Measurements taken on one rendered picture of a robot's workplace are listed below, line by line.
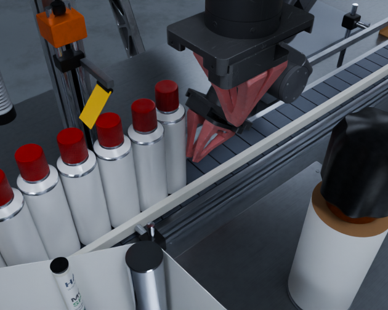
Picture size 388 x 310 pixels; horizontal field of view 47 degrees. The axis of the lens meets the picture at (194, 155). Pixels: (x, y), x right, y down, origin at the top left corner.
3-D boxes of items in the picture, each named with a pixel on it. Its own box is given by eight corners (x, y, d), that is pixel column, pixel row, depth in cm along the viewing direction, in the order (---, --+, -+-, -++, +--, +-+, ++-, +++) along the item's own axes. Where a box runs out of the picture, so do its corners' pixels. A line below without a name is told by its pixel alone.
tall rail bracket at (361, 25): (354, 79, 107) (373, 15, 96) (330, 66, 111) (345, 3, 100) (362, 74, 109) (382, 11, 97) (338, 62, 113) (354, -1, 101)
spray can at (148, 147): (165, 218, 71) (158, 119, 57) (133, 214, 72) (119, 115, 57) (171, 194, 75) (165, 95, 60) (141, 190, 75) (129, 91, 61)
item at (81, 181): (88, 254, 66) (60, 155, 52) (72, 232, 69) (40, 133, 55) (119, 236, 68) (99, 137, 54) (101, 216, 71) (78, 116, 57)
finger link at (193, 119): (196, 171, 67) (226, 117, 65) (166, 147, 71) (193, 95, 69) (220, 174, 73) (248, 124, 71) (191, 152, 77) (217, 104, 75)
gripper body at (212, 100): (227, 127, 65) (252, 82, 64) (181, 97, 71) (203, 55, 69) (248, 133, 71) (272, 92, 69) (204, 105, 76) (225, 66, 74)
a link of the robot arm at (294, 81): (281, 22, 73) (263, -9, 66) (340, 48, 66) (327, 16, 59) (239, 82, 73) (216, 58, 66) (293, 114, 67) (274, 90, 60)
